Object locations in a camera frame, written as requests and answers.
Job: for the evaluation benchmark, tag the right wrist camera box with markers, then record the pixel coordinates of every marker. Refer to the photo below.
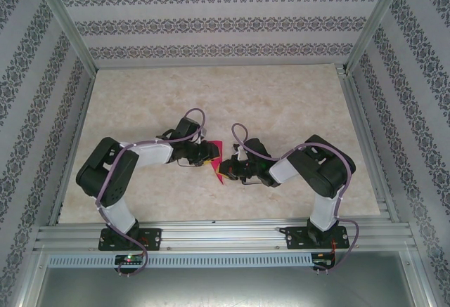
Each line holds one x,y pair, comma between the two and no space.
241,153

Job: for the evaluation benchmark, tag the grey metal sheet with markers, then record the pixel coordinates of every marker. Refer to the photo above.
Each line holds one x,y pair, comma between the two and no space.
225,289

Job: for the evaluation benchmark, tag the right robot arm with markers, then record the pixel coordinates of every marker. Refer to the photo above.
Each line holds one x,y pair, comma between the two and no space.
281,173

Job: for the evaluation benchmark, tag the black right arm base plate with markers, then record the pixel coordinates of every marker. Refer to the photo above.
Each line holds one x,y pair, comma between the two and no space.
295,238

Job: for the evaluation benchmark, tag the aluminium side rail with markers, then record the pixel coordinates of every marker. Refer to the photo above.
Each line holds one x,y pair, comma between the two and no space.
73,145
360,128

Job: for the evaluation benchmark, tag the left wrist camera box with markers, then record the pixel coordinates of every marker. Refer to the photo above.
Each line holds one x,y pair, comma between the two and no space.
202,135

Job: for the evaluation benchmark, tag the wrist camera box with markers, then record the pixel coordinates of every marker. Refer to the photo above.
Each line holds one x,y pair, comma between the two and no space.
202,135
241,153

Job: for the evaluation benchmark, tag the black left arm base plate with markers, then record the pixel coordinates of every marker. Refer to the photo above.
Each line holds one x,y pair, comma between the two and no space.
153,238

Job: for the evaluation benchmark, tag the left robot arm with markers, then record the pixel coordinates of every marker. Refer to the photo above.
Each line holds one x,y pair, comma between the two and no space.
151,154

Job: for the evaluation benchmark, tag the aluminium frame post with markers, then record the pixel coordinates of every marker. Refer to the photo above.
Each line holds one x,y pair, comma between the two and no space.
67,22
376,22

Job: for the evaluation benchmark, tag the aluminium mounting rail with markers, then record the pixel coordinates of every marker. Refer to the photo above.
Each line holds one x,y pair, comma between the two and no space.
225,236

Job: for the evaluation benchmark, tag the pink paper sheet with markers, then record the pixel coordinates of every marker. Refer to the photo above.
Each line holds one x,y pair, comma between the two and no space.
215,144

